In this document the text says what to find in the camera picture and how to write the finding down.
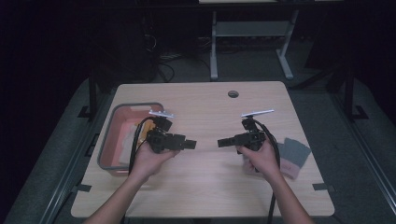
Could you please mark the metal floor rail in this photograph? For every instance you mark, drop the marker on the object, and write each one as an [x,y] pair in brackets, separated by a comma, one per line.
[367,155]
[67,180]

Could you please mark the person's right hand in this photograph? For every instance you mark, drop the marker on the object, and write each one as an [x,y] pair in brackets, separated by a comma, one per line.
[264,161]

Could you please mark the black metal stand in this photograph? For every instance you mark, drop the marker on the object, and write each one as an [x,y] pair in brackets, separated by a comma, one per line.
[349,93]
[92,93]

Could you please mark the black tape strip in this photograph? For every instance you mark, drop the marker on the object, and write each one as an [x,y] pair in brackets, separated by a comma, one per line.
[323,187]
[83,188]

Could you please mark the grey metal desk frame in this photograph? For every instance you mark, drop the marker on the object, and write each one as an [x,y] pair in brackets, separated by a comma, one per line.
[249,28]

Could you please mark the black table bracket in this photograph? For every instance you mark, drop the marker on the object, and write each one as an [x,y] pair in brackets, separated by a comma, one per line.
[92,144]

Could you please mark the cream glove with yellow bear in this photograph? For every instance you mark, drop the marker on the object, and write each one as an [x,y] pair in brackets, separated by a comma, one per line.
[126,147]
[146,127]

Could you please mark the grey folded cloth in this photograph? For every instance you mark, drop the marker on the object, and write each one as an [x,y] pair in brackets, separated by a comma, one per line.
[294,151]

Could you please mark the pink basket with grey rim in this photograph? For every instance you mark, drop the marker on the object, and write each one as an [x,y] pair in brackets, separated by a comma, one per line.
[116,124]

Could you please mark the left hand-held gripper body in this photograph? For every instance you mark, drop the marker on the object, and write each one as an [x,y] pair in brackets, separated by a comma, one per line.
[165,140]

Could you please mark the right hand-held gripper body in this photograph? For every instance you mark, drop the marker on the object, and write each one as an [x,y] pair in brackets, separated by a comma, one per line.
[252,140]

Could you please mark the person's left hand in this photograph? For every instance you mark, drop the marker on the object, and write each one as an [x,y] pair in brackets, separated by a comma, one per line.
[148,165]

